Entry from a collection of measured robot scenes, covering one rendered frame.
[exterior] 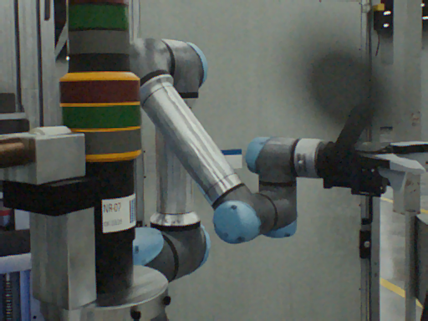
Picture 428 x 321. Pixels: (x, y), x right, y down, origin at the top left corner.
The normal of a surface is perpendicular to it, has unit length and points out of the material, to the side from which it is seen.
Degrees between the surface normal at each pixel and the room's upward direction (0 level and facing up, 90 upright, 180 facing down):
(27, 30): 90
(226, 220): 90
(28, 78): 90
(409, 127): 85
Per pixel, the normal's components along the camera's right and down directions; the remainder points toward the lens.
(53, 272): -0.60, 0.05
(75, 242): 0.80, 0.02
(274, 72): 0.30, 0.04
